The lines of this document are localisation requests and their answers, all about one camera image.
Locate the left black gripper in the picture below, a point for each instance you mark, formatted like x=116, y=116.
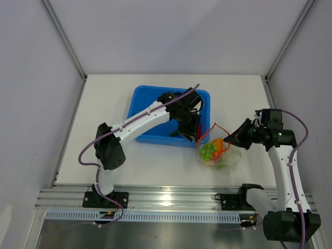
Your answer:
x=192, y=132

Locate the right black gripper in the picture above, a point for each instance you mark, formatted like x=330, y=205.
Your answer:
x=237, y=137

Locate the red chili pepper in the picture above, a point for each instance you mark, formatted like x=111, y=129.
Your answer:
x=199, y=133

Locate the green chili pepper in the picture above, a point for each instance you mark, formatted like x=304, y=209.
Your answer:
x=174, y=133

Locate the orange red mango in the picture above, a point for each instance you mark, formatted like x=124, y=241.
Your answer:
x=218, y=146

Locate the green grape bunch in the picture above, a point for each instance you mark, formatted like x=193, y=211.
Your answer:
x=206, y=152

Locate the white cauliflower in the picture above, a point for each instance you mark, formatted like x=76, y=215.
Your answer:
x=229, y=160

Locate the clear zip top bag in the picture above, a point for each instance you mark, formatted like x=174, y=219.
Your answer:
x=215, y=131

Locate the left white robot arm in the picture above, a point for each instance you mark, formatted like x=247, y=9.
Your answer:
x=110, y=141

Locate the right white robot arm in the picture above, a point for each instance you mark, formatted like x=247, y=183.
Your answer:
x=289, y=218

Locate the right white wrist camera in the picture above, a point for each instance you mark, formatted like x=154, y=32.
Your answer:
x=258, y=112

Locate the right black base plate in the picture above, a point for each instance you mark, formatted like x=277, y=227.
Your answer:
x=233, y=202

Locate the right aluminium frame post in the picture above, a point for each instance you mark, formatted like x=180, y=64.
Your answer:
x=292, y=35

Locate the aluminium frame post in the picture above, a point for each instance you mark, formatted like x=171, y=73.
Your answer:
x=292, y=35
x=55, y=21

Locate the aluminium mounting rail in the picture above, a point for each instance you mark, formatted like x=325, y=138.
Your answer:
x=141, y=198

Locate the left aluminium frame post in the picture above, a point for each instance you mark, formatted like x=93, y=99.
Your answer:
x=55, y=21

